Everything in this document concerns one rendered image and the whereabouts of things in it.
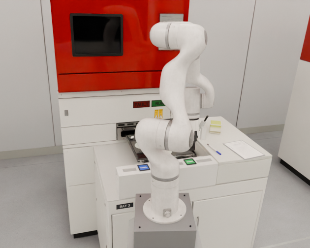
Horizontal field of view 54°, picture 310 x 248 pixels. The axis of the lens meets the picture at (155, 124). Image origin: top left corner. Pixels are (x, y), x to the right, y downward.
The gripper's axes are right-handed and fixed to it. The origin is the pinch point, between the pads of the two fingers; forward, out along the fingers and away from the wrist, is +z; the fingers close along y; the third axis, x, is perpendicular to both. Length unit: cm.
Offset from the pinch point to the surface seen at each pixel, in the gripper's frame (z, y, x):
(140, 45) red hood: -55, -43, -15
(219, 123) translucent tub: -4.0, -30.8, 33.0
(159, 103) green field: -16, -56, 0
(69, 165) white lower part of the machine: 24, -64, -63
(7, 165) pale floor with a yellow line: 64, -208, -127
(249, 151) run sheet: 8.4, -3.8, 38.5
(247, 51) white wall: -52, -200, 163
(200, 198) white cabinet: 31.4, -2.0, 6.3
